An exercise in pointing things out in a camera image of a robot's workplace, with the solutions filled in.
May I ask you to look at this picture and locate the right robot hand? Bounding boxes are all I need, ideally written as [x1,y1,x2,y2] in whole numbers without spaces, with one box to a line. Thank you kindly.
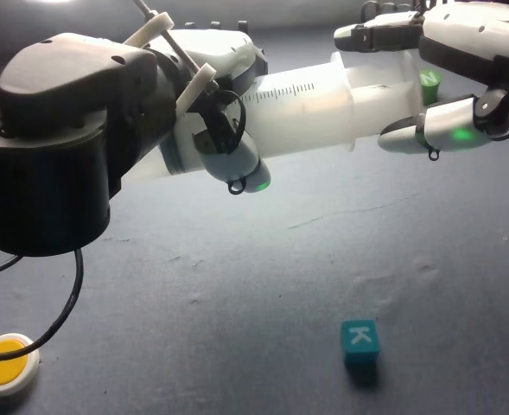
[334,0,509,160]

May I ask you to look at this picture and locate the grey table cloth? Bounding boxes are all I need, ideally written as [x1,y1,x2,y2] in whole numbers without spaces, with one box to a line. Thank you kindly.
[0,25,509,415]

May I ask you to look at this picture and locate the yellow button with white ring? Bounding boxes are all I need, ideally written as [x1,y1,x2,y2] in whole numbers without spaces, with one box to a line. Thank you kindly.
[0,333,41,398]

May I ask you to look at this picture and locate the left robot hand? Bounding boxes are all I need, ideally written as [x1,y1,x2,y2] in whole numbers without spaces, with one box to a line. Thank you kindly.
[167,21,273,195]

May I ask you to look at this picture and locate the large clear plastic syringe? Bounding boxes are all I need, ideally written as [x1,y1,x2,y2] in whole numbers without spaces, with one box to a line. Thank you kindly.
[122,50,430,182]

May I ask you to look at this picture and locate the teal letter K block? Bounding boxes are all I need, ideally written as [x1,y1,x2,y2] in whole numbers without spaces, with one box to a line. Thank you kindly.
[339,318,382,369]

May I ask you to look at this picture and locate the green letter N block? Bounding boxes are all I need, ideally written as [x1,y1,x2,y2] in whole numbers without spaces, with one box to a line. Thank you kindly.
[417,68,443,106]

